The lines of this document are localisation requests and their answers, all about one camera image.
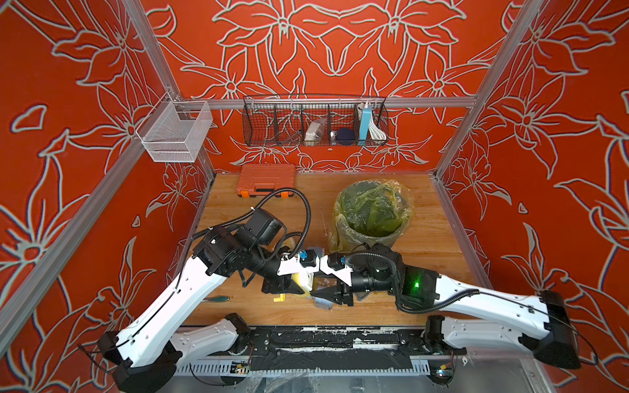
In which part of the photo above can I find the blue pencil sharpener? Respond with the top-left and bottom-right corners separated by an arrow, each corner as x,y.
314,298 -> 334,311

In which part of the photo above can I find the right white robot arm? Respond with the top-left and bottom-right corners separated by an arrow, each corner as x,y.
299,243 -> 581,369

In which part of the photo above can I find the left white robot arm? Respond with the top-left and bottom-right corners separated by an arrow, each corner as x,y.
98,188 -> 312,392

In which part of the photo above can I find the grey bin with green bag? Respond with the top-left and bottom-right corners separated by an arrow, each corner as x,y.
329,178 -> 414,252

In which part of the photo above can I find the orange tool case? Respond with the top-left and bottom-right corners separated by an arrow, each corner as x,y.
236,163 -> 296,198

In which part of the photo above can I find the dark blue round object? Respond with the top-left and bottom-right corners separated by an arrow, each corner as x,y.
335,128 -> 355,146

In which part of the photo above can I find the grey packet in basket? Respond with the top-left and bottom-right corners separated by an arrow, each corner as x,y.
304,118 -> 327,147

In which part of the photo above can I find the white cable in basket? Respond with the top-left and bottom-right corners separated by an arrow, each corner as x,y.
369,115 -> 388,144

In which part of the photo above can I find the black wire wall basket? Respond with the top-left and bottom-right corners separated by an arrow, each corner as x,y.
242,93 -> 391,147

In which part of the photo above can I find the white wire wall basket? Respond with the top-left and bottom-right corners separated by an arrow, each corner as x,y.
138,101 -> 213,163

